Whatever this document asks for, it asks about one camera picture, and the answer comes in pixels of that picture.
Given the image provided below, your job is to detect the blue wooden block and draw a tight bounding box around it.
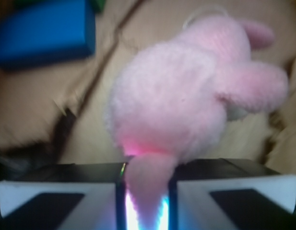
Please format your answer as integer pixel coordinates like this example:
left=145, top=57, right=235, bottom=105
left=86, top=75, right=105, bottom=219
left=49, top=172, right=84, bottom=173
left=0, top=0, right=96, bottom=70

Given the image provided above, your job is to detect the brown paper bag tray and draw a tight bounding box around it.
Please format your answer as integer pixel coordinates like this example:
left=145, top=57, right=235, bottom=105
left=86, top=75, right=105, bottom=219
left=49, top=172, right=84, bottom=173
left=0, top=0, right=296, bottom=173

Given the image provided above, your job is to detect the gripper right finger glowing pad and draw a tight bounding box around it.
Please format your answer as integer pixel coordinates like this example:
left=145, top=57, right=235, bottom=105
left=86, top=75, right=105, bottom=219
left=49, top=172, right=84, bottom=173
left=166, top=159, right=296, bottom=230

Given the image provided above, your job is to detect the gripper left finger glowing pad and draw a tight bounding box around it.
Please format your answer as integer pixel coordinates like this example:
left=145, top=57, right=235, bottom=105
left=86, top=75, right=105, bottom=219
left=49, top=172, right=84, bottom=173
left=0, top=163, right=137, bottom=230

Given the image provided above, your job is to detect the pink plush bunny toy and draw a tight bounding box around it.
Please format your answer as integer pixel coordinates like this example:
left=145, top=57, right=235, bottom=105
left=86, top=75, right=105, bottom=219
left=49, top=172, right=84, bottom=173
left=105, top=14, right=288, bottom=230

